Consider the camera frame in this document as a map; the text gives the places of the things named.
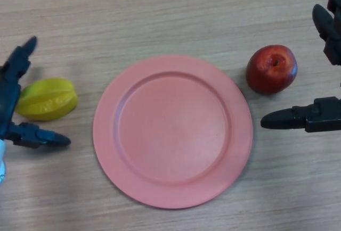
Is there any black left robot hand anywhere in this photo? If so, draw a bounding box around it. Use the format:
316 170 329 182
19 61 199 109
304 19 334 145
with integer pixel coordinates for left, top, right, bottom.
0 36 72 149

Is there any pink round plate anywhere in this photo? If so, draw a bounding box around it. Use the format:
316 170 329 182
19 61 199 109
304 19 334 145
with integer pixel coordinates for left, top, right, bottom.
93 54 254 210

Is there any yellow starfruit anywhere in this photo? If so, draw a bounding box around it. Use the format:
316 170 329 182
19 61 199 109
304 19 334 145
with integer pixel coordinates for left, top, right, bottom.
14 78 79 121

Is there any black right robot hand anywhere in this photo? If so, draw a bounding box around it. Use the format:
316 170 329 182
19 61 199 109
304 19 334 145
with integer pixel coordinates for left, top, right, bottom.
260 0 341 134

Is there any red apple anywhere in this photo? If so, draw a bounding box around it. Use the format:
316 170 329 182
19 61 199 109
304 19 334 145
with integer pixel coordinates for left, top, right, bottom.
245 45 298 95

